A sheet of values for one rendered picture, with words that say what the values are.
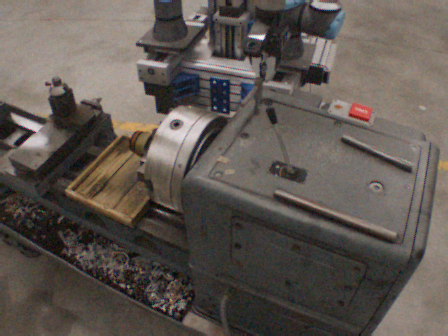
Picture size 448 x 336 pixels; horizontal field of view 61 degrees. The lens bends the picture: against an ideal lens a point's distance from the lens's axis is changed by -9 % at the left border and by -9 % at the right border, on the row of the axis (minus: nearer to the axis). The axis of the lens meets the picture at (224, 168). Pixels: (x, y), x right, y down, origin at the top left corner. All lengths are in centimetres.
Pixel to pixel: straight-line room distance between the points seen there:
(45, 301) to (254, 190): 167
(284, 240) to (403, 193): 30
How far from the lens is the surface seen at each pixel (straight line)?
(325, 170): 100
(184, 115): 117
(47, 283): 243
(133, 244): 154
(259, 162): 100
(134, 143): 131
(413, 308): 236
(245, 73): 167
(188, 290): 157
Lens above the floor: 194
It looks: 45 degrees down
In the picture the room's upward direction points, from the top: 1 degrees counter-clockwise
